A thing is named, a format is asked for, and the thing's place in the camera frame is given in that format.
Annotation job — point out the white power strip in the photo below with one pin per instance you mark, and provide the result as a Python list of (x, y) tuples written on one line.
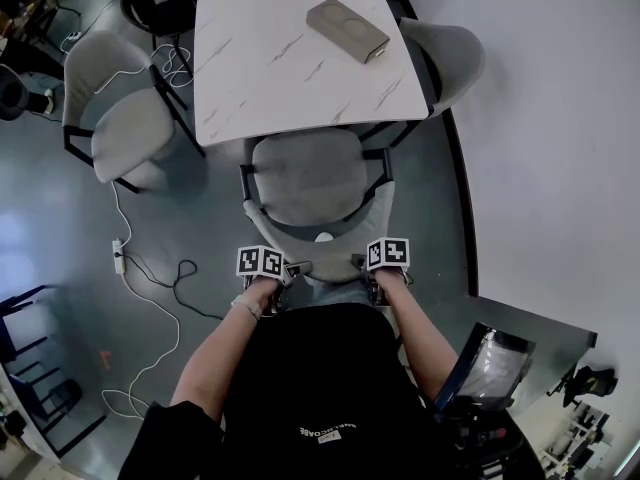
[(72, 36), (119, 256)]

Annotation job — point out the pale wristband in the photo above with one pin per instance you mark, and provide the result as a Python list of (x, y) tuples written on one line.
[(247, 308)]

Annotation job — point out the person's grey trousers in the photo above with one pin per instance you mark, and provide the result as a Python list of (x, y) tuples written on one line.
[(340, 293)]

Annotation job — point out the black padded stool seat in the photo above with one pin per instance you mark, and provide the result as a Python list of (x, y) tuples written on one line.
[(12, 95)]

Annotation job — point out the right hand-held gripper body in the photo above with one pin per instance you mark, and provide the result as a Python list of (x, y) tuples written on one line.
[(387, 254)]

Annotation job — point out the person's right white shoe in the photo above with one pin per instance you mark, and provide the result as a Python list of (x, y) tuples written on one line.
[(324, 237)]

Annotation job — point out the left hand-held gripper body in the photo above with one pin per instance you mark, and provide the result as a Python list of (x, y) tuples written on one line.
[(260, 262)]

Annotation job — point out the person's black shirt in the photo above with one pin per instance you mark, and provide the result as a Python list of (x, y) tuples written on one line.
[(320, 393)]

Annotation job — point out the white counter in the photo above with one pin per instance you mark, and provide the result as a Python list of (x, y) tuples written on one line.
[(20, 438)]

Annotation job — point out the black tablet screen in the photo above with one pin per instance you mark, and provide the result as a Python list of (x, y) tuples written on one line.
[(492, 368)]

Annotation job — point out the black chest rig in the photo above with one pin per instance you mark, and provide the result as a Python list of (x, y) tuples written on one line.
[(480, 438)]

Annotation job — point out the grey chair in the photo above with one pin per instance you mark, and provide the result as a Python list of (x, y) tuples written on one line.
[(460, 53), (310, 178), (130, 138)]

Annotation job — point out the white equipment rack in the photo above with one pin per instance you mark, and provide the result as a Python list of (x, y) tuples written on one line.
[(575, 438)]

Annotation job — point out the black round stool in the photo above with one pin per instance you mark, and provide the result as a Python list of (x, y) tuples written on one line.
[(160, 3)]

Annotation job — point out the grey rectangular box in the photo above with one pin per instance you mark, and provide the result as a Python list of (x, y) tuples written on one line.
[(345, 28)]

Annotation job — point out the white marble table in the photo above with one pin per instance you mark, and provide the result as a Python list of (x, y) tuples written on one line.
[(260, 93)]

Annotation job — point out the person's left forearm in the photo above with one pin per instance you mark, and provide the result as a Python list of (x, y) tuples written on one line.
[(220, 353)]

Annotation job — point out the black high stool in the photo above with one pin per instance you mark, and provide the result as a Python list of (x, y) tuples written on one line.
[(6, 335), (30, 398)]

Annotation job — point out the person's right forearm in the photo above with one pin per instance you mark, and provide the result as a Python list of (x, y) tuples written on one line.
[(420, 338)]

